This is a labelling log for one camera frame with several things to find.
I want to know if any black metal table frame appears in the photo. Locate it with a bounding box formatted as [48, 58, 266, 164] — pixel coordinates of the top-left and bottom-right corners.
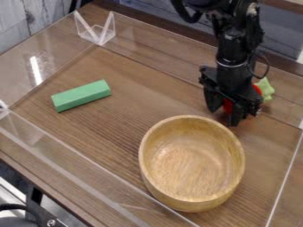
[26, 186, 68, 227]

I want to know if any red plush strawberry toy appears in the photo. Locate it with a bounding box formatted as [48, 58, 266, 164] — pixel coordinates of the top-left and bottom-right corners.
[222, 77, 274, 114]

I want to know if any green rectangular block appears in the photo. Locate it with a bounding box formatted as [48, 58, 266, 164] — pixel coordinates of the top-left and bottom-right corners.
[50, 80, 110, 113]

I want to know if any wooden bowl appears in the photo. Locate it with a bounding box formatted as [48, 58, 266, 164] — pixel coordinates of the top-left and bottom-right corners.
[138, 115, 245, 213]

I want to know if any clear acrylic tray wall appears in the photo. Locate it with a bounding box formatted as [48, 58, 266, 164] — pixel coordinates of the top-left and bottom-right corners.
[0, 98, 303, 227]

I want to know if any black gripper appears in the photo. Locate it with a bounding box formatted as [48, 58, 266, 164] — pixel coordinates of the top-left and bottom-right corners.
[198, 67, 262, 127]

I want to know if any clear acrylic corner bracket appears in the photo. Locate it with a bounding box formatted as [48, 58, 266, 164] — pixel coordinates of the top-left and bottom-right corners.
[73, 12, 116, 46]

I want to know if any black cable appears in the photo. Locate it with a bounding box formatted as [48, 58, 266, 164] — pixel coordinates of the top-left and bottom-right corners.
[0, 200, 30, 221]

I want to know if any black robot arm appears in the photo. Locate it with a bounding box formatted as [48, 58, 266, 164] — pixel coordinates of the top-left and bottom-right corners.
[170, 0, 266, 127]

